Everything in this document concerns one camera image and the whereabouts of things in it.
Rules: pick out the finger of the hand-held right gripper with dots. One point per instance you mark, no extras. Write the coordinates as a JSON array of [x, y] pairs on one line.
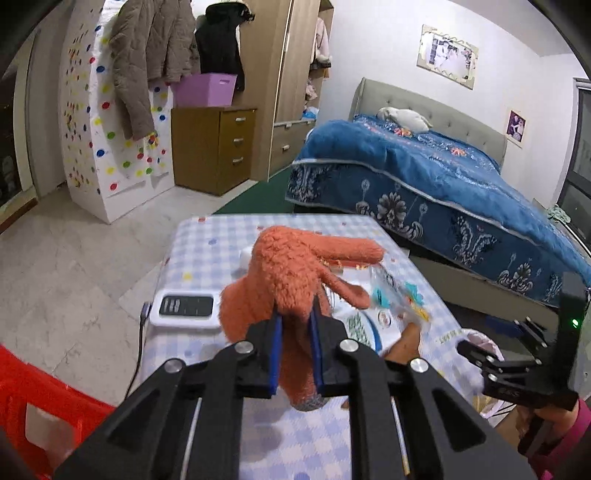
[[535, 333], [478, 353]]

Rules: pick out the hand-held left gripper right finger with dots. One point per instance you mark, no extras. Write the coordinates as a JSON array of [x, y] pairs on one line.
[[316, 353]]

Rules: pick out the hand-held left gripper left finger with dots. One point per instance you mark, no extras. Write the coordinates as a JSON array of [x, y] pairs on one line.
[[276, 357]]

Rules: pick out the bin with pink bag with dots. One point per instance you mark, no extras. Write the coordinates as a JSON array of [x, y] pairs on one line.
[[480, 339]]

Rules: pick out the orange plush glove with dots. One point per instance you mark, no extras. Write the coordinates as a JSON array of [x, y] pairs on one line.
[[286, 272]]

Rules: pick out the clear plastic wrapper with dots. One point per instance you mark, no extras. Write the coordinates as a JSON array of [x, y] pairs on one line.
[[399, 295]]

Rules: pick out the person's right forearm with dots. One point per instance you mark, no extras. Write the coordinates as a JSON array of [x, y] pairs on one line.
[[579, 454]]

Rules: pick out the person's right hand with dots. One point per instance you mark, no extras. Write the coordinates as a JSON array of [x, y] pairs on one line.
[[563, 422]]

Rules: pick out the white tissue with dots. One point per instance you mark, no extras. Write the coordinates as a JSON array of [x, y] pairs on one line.
[[245, 261]]

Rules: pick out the white phone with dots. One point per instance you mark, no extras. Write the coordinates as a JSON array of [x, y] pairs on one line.
[[187, 307]]

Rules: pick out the light green cloth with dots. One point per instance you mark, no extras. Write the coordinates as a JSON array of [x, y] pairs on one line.
[[557, 213]]

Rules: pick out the green floor mat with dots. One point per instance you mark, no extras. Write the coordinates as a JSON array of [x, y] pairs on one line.
[[258, 196]]

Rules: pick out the dark window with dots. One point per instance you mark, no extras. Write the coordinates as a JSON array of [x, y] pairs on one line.
[[579, 152]]

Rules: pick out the blue quilted bed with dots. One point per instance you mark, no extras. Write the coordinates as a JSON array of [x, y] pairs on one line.
[[415, 170]]

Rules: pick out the brown drawer cabinet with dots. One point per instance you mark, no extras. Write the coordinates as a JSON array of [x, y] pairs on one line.
[[210, 147]]

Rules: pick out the grey padded headboard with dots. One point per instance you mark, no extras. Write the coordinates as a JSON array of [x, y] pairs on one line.
[[461, 121]]

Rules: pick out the red plastic stool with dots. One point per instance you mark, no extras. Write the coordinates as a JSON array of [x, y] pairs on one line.
[[41, 397]]

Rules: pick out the white pillow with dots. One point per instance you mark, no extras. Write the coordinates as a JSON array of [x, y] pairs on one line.
[[408, 117]]

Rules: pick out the wooden wardrobe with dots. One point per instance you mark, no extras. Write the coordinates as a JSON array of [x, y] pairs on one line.
[[286, 83]]

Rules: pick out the purple plastic basket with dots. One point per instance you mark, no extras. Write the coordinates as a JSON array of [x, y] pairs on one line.
[[205, 90]]

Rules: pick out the white dotted cabinet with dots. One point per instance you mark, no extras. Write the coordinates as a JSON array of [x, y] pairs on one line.
[[87, 138]]

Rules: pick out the pink hanging clothes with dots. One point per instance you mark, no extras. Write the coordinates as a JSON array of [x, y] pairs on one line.
[[322, 41]]

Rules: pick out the black jacket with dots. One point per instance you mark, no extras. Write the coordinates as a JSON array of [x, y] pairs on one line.
[[219, 46]]

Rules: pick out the dark glass door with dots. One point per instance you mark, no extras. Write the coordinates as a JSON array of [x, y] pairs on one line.
[[11, 152]]

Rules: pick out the short brown quilted coat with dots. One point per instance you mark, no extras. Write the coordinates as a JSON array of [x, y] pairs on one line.
[[173, 37]]

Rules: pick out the beige bed frame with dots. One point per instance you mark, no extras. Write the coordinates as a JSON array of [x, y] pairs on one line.
[[466, 281]]

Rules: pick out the small wall picture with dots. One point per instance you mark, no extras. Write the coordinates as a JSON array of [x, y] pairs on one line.
[[516, 128]]

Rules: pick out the large wall poster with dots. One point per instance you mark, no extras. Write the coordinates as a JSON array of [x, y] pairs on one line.
[[448, 56]]

